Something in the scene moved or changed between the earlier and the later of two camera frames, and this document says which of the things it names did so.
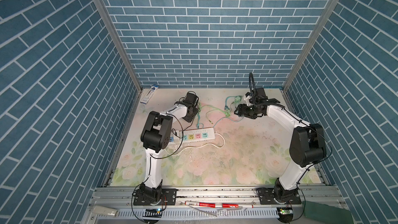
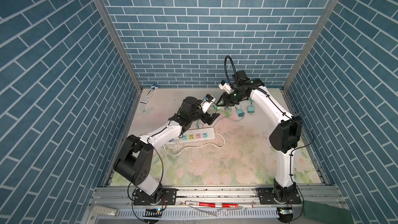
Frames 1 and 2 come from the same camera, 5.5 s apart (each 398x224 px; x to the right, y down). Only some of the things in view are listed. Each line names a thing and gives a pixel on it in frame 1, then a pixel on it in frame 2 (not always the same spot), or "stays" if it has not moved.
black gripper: [249, 99] → [225, 86]
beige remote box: [105, 211] stays
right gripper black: [242, 110] → [225, 100]
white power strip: [193, 135] stays
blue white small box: [150, 92] stays
